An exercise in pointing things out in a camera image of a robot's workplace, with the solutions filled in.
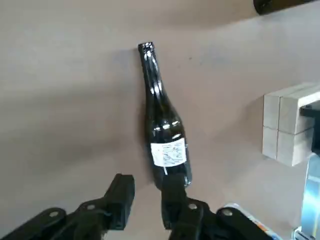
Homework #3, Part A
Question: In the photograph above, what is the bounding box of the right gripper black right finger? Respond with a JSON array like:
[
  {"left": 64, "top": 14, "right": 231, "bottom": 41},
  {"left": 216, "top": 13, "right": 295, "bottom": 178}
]
[{"left": 159, "top": 173, "right": 262, "bottom": 240}]

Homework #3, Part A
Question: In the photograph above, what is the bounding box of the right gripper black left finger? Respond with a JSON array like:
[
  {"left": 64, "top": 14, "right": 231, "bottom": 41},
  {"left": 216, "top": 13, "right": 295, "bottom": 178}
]
[{"left": 0, "top": 173, "right": 136, "bottom": 240}]

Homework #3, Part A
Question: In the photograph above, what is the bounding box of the brown high-shoulder wine bottle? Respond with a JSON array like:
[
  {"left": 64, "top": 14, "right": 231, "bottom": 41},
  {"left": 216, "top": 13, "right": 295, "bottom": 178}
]
[{"left": 252, "top": 0, "right": 320, "bottom": 16}]

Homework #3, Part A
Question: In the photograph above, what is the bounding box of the black sloped-shoulder wine bottle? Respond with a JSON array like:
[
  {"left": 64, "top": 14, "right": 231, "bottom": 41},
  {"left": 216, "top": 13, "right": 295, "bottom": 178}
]
[{"left": 137, "top": 41, "right": 193, "bottom": 193}]

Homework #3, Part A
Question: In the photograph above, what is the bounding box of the light wooden base block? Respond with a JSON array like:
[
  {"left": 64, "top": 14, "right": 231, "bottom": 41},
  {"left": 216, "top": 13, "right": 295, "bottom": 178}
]
[{"left": 261, "top": 82, "right": 320, "bottom": 167}]

